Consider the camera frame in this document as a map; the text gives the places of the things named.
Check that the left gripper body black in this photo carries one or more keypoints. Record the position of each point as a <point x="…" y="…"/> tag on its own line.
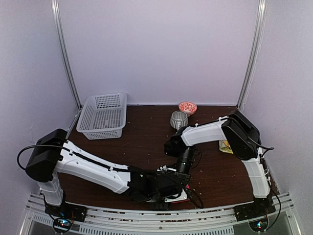
<point x="154" y="199"/>

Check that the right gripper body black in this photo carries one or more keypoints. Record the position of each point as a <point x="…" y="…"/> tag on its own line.
<point x="183" y="176"/>

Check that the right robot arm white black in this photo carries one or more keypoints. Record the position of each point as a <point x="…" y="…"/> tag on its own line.
<point x="244" y="140"/>

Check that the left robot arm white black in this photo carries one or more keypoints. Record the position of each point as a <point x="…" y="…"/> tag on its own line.
<point x="53" y="154"/>

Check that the yellow green patterned towel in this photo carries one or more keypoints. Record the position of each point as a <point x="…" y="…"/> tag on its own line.
<point x="225" y="147"/>

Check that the grey striped ceramic mug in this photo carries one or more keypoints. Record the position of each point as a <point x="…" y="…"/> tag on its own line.
<point x="178" y="119"/>

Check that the red white patterned bowl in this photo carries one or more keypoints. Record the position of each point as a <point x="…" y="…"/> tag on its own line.
<point x="188" y="107"/>

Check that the white perforated plastic basket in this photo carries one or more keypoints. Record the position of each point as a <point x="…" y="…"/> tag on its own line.
<point x="103" y="116"/>

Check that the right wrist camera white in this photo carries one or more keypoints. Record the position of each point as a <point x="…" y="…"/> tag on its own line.
<point x="166" y="168"/>

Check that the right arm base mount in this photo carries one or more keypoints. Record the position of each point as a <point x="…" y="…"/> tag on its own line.
<point x="252" y="211"/>

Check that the aluminium front rail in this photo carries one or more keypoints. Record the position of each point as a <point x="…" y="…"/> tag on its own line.
<point x="209" y="221"/>

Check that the right aluminium corner post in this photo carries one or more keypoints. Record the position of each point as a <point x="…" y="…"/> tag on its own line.
<point x="251" y="65"/>

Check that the aluminium corner post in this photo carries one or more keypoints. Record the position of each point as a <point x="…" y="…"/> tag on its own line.
<point x="251" y="65"/>
<point x="64" y="54"/>

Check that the left aluminium corner post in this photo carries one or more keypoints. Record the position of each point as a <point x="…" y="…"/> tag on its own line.
<point x="64" y="54"/>

